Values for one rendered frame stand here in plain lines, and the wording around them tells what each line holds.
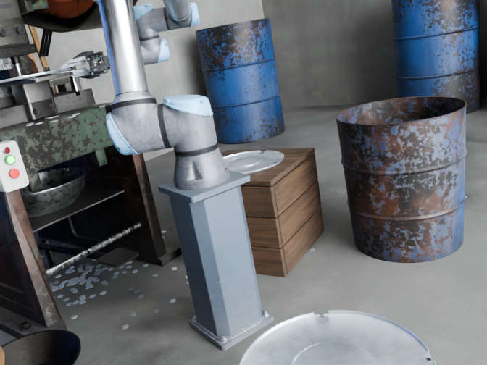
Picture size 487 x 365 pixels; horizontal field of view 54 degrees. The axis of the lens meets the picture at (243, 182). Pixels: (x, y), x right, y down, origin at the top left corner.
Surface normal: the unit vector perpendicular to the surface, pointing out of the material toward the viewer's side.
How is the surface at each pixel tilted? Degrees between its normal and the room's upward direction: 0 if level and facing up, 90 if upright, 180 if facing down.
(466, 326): 0
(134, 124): 76
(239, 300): 90
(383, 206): 92
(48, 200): 105
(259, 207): 90
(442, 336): 0
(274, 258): 90
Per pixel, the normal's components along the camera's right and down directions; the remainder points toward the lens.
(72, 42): 0.79, 0.06
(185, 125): 0.04, 0.29
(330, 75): -0.59, 0.33
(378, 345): -0.16, -0.94
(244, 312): 0.59, 0.15
